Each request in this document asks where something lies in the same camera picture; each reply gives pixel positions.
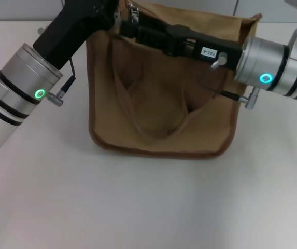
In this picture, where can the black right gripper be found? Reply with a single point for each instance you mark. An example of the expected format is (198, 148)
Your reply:
(210, 49)

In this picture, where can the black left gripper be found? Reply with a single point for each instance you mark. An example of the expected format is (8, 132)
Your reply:
(73, 26)

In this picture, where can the silver zipper pull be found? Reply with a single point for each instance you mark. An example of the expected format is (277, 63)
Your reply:
(134, 11)

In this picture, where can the khaki canvas food bag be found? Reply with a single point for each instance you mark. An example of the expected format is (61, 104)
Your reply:
(163, 116)

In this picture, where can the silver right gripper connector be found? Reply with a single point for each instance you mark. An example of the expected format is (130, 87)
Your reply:
(222, 59)

